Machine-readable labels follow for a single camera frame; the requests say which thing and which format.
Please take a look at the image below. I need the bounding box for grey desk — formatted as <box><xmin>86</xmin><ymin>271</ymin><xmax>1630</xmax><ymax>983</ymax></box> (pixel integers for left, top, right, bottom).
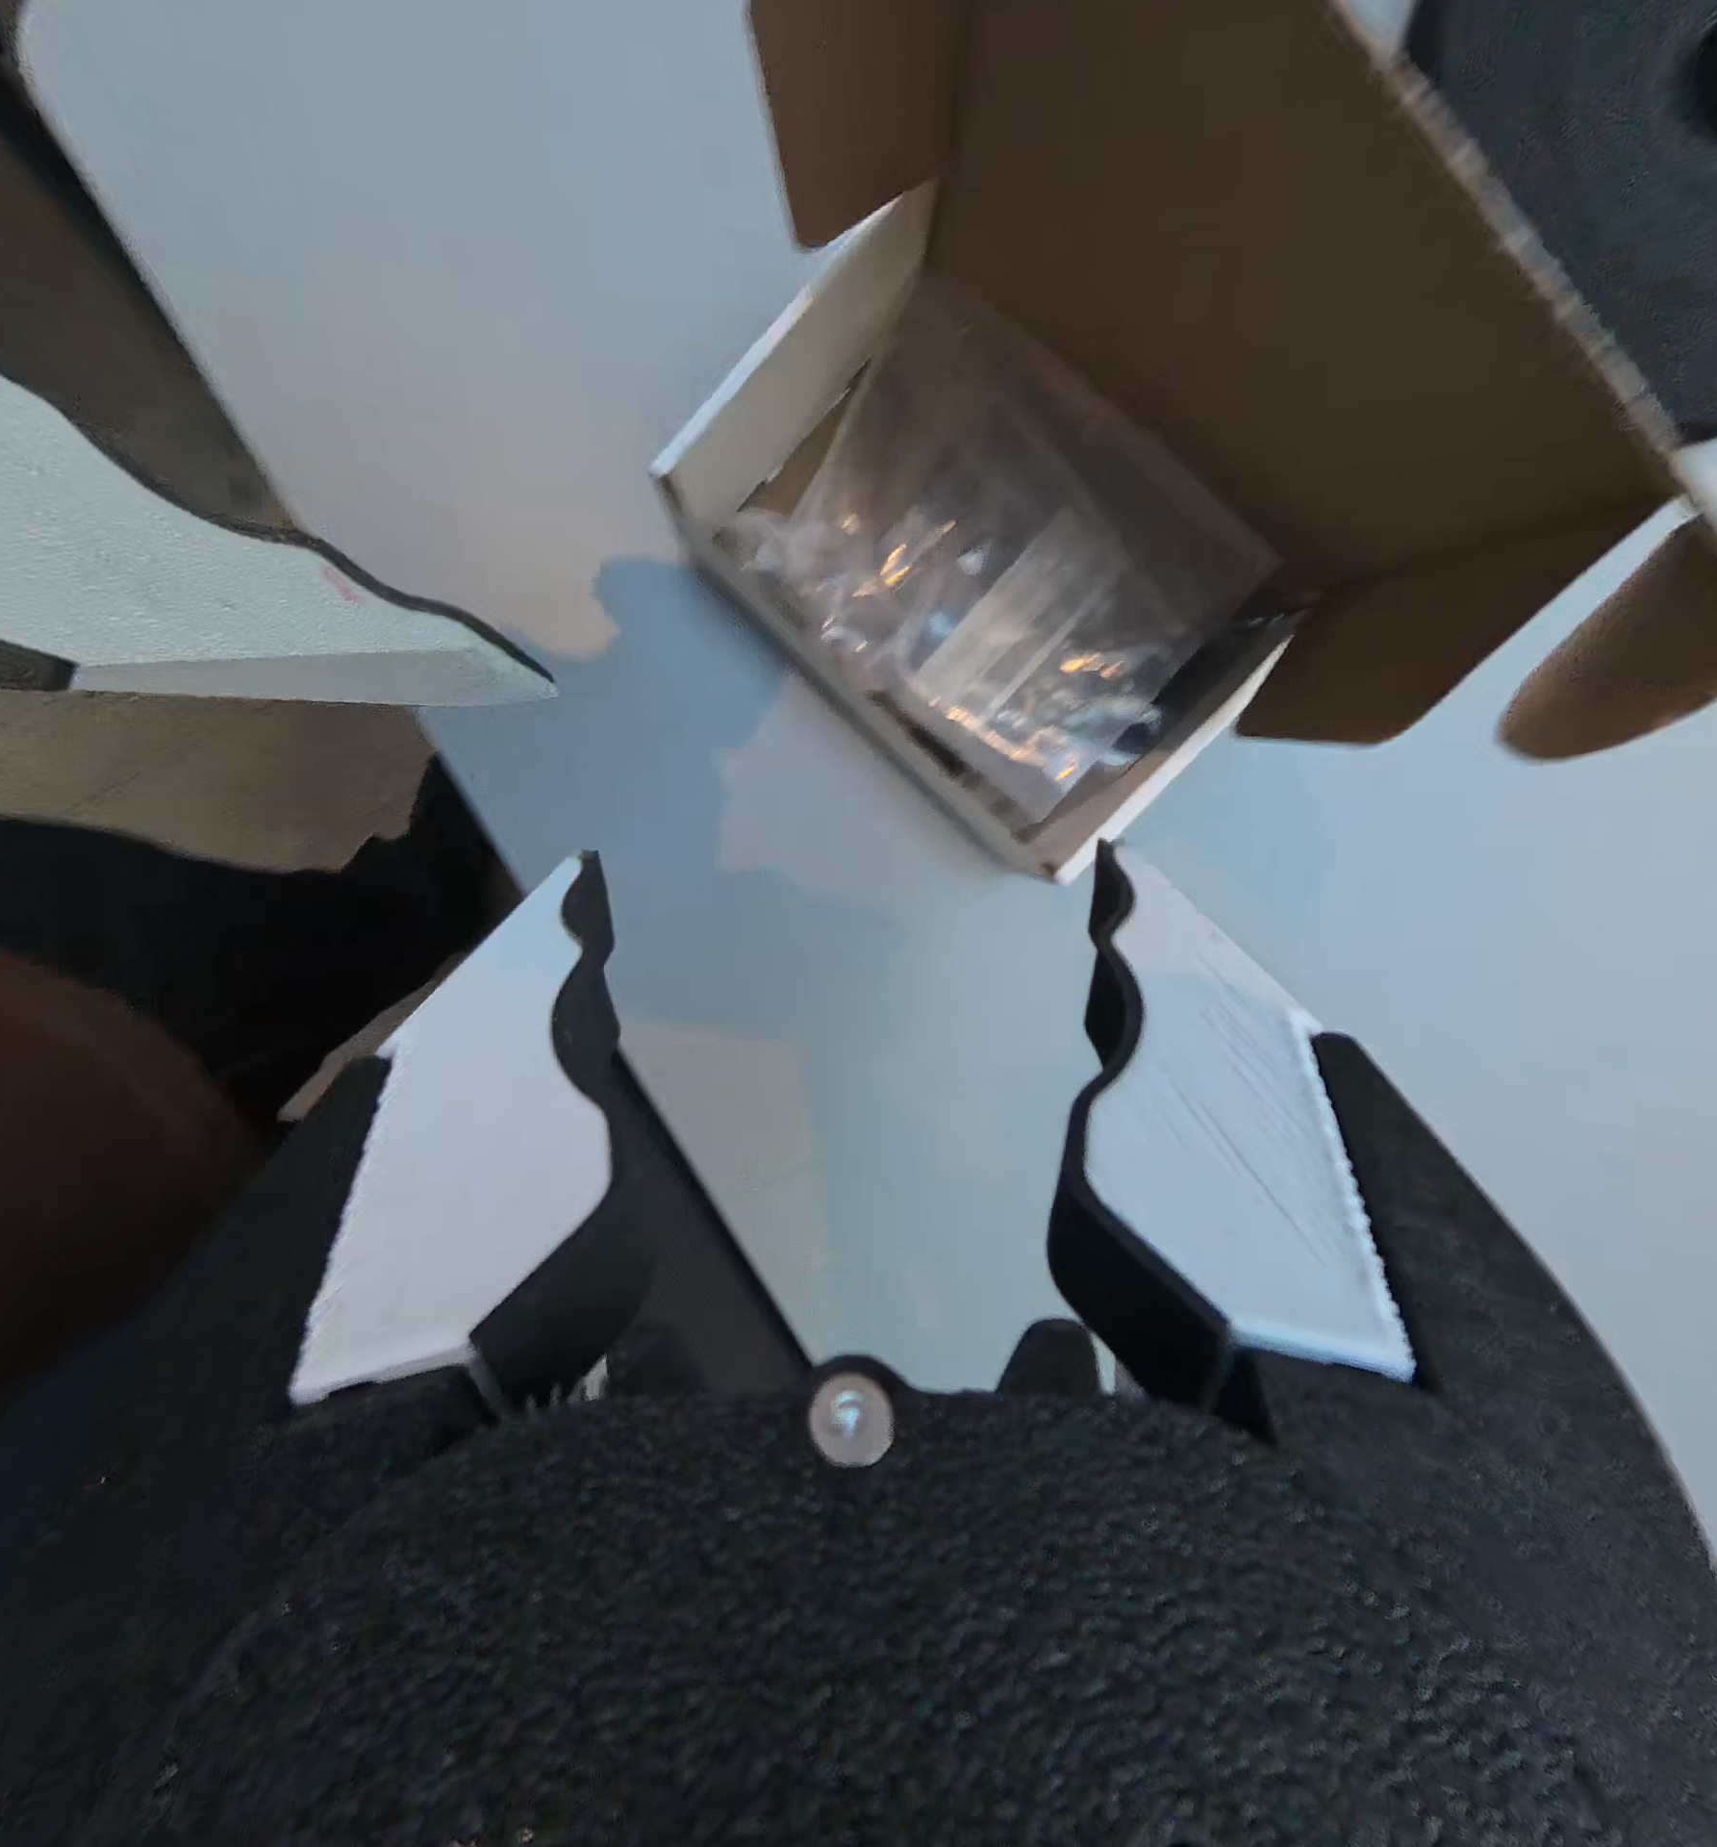
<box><xmin>13</xmin><ymin>0</ymin><xmax>1717</xmax><ymax>1733</ymax></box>

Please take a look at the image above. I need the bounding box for small white cardboard box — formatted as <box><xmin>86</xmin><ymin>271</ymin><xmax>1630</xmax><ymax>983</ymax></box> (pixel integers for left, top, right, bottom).
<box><xmin>648</xmin><ymin>0</ymin><xmax>1717</xmax><ymax>885</ymax></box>

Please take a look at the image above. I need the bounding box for crinkled clear plastic bag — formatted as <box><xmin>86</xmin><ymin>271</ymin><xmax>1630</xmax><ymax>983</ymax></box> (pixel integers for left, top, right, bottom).
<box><xmin>719</xmin><ymin>281</ymin><xmax>1285</xmax><ymax>810</ymax></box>

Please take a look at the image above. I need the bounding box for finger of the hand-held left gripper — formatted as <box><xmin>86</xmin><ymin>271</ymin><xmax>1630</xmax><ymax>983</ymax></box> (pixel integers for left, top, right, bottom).
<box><xmin>0</xmin><ymin>334</ymin><xmax>560</xmax><ymax>712</ymax></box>

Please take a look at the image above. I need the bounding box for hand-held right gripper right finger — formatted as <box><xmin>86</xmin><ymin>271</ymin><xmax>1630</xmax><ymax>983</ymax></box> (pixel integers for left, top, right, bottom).
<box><xmin>1048</xmin><ymin>840</ymin><xmax>1418</xmax><ymax>1414</ymax></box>

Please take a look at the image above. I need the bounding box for person's dark trousered leg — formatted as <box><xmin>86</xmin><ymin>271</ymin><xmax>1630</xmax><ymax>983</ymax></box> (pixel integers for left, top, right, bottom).
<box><xmin>0</xmin><ymin>764</ymin><xmax>519</xmax><ymax>1114</ymax></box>

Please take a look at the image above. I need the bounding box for black hook-and-loop tape roll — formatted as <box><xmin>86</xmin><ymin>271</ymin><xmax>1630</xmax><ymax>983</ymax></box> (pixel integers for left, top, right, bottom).
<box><xmin>1403</xmin><ymin>0</ymin><xmax>1717</xmax><ymax>446</ymax></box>

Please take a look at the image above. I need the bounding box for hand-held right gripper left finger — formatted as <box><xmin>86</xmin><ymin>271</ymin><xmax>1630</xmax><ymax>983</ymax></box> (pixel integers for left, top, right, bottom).
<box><xmin>286</xmin><ymin>850</ymin><xmax>662</xmax><ymax>1414</ymax></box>

